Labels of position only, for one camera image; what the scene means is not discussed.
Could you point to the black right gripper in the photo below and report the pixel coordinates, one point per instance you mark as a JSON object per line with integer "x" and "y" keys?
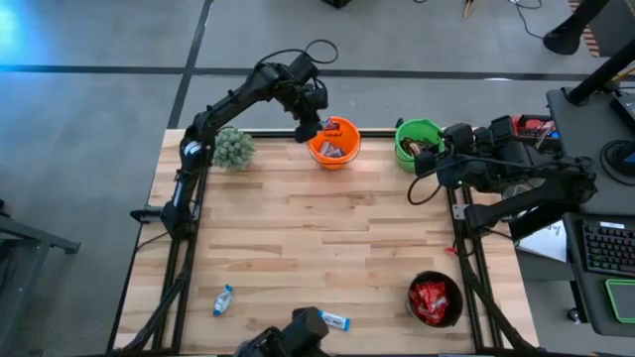
{"x": 466, "y": 163}

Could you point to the black backlit keyboard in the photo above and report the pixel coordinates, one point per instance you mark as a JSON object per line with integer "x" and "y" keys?
{"x": 610, "y": 248}

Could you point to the person's shoe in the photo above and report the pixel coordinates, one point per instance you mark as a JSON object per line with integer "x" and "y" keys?
{"x": 562, "y": 40}

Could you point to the dark grey keyboard desk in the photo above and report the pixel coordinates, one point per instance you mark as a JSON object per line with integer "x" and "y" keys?
{"x": 573, "y": 258}

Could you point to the black floor object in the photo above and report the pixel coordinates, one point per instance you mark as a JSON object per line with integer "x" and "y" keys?
{"x": 337, "y": 2}

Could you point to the grey metal stand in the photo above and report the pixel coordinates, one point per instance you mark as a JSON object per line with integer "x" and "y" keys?
{"x": 35, "y": 235}

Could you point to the small black knob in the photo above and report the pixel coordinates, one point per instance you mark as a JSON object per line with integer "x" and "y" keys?
{"x": 574, "y": 315}

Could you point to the black red electronics box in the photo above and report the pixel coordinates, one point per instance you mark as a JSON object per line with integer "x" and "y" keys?
{"x": 533, "y": 124}

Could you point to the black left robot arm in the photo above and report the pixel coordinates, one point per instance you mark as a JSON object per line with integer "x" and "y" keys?
{"x": 223, "y": 106}

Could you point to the red candy packet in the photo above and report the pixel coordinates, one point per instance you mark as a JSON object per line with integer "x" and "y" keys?
{"x": 426, "y": 316}
{"x": 431, "y": 295}

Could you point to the black diagonal pole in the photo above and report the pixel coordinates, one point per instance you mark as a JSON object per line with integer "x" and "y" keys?
{"x": 600, "y": 74}
{"x": 538, "y": 225}

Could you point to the black bulky device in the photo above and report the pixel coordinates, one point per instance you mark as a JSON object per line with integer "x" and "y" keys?
{"x": 307, "y": 327}

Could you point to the white blue candy bar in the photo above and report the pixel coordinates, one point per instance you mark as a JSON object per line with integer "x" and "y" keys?
{"x": 326, "y": 122}
{"x": 331, "y": 149}
{"x": 338, "y": 321}
{"x": 223, "y": 300}

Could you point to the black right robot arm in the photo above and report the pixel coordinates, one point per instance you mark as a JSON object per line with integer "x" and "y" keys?
{"x": 546, "y": 171}

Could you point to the orange plastic bucket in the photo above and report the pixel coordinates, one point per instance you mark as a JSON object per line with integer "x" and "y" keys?
{"x": 347, "y": 144}

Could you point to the brown chocolate bar packet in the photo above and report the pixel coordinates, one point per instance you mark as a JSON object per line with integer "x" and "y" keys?
{"x": 412, "y": 147}

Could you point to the white paper sheet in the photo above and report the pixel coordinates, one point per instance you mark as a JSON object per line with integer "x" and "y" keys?
{"x": 548, "y": 243}

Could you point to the green plastic bucket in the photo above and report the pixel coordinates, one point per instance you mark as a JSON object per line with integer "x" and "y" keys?
{"x": 419, "y": 130}

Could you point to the black plastic bucket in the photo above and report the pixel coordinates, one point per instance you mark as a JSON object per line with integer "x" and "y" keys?
{"x": 456, "y": 297}

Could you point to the artificial green potted plant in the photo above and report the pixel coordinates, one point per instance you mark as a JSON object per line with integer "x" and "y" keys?
{"x": 233, "y": 149}

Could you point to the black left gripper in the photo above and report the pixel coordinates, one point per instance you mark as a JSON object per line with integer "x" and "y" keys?
{"x": 302, "y": 89}

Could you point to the person's leg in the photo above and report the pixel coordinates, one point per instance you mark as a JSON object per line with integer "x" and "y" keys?
{"x": 590, "y": 10}

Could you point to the wooden stick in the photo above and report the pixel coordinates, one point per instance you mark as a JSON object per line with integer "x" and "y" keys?
{"x": 469, "y": 7}

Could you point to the black monitor stand base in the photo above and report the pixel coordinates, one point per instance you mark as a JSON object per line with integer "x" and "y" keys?
{"x": 620, "y": 157}

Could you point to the dark grey cabinet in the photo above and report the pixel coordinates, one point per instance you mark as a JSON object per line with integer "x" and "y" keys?
{"x": 617, "y": 25}

